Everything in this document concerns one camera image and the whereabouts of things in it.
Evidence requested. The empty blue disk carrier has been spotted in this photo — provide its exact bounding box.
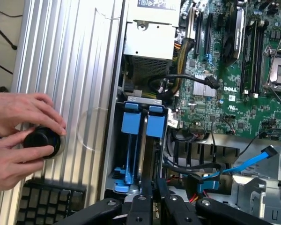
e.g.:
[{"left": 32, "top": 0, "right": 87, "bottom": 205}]
[{"left": 112, "top": 101, "right": 141, "bottom": 193}]

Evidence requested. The person's right hand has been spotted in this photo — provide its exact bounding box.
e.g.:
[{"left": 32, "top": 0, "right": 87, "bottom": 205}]
[{"left": 0, "top": 127, "right": 56, "bottom": 195}]

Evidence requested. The person's left hand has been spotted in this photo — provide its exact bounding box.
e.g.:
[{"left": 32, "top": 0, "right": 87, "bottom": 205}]
[{"left": 0, "top": 92, "right": 67, "bottom": 138}]

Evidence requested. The black plastic air shroud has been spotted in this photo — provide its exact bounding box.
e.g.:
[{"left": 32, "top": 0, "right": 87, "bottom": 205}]
[{"left": 173, "top": 138, "right": 240, "bottom": 167}]

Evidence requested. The grey metal drive cage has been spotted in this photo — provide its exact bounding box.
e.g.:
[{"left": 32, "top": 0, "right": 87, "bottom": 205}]
[{"left": 229, "top": 145, "right": 281, "bottom": 225}]

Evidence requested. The black keyboard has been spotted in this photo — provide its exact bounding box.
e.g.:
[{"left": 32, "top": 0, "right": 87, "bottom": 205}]
[{"left": 15, "top": 179, "right": 88, "bottom": 225}]

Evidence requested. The green Dell motherboard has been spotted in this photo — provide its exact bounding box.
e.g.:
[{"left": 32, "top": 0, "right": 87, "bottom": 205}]
[{"left": 174, "top": 0, "right": 281, "bottom": 143}]

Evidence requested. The silver chipset heat sink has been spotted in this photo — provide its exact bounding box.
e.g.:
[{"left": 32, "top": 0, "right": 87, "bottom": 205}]
[{"left": 192, "top": 74, "right": 218, "bottom": 98}]

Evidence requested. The open grey PC case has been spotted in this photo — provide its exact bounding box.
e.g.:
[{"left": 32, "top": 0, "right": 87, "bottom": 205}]
[{"left": 102, "top": 0, "right": 281, "bottom": 225}]

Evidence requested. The black RAM slot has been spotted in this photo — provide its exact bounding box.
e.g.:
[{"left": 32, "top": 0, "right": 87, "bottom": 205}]
[{"left": 240, "top": 20, "right": 257, "bottom": 97}]

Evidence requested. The grey power supply unit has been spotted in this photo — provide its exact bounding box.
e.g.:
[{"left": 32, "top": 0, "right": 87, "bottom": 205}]
[{"left": 122, "top": 0, "right": 181, "bottom": 79}]

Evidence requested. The black expansion slot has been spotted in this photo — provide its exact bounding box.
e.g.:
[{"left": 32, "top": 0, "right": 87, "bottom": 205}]
[
  {"left": 193, "top": 8, "right": 204, "bottom": 56},
  {"left": 205, "top": 13, "right": 214, "bottom": 55}
]

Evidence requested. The black graphics card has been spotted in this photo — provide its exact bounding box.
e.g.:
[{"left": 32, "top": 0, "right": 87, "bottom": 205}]
[{"left": 220, "top": 6, "right": 247, "bottom": 68}]

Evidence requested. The white expansion slot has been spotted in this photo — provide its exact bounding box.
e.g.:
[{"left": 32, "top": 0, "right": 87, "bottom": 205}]
[{"left": 185, "top": 7, "right": 195, "bottom": 39}]

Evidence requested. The black wire with plug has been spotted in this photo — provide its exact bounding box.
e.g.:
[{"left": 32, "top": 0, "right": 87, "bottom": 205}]
[{"left": 148, "top": 74, "right": 221, "bottom": 94}]

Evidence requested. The mesh sleeved wire bundle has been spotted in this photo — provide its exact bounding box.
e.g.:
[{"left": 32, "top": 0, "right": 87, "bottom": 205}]
[{"left": 173, "top": 37, "right": 195, "bottom": 94}]

